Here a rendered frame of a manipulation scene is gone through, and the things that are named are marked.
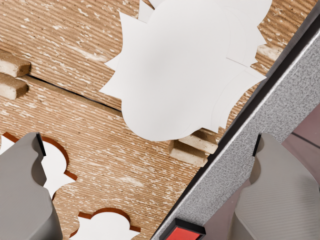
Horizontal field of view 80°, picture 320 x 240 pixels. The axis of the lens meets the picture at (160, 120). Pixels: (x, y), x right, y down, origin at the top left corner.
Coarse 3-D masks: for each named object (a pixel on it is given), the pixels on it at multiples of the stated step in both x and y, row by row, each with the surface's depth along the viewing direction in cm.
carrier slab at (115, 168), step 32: (0, 96) 26; (32, 96) 26; (64, 96) 26; (0, 128) 28; (32, 128) 28; (64, 128) 28; (96, 128) 28; (128, 128) 29; (96, 160) 31; (128, 160) 31; (160, 160) 31; (64, 192) 34; (96, 192) 34; (128, 192) 35; (160, 192) 35; (64, 224) 38
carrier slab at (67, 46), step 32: (0, 0) 21; (32, 0) 21; (64, 0) 21; (96, 0) 21; (128, 0) 21; (288, 0) 22; (0, 32) 22; (32, 32) 22; (64, 32) 22; (96, 32) 23; (288, 32) 23; (32, 64) 24; (64, 64) 24; (96, 64) 24; (256, 64) 25; (96, 96) 26
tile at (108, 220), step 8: (104, 208) 36; (112, 208) 36; (80, 216) 36; (88, 216) 36; (96, 216) 36; (104, 216) 36; (112, 216) 36; (120, 216) 36; (128, 216) 37; (80, 224) 37; (88, 224) 37; (96, 224) 37; (104, 224) 37; (112, 224) 37; (120, 224) 37; (128, 224) 37; (80, 232) 38; (88, 232) 38; (96, 232) 38; (104, 232) 38; (112, 232) 38; (120, 232) 38; (128, 232) 38; (136, 232) 38
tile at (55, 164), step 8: (8, 136) 28; (8, 144) 28; (48, 144) 28; (56, 144) 29; (0, 152) 29; (48, 152) 29; (56, 152) 29; (64, 152) 30; (48, 160) 30; (56, 160) 30; (64, 160) 30; (48, 168) 30; (56, 168) 30; (64, 168) 30; (48, 176) 31; (56, 176) 31; (64, 176) 31; (72, 176) 32; (48, 184) 32; (56, 184) 32; (64, 184) 32
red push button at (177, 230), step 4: (176, 228) 41; (180, 228) 41; (172, 232) 41; (176, 232) 41; (180, 232) 41; (184, 232) 41; (188, 232) 41; (192, 232) 41; (172, 236) 42; (176, 236) 42; (180, 236) 42; (184, 236) 42; (188, 236) 42; (192, 236) 42; (196, 236) 42
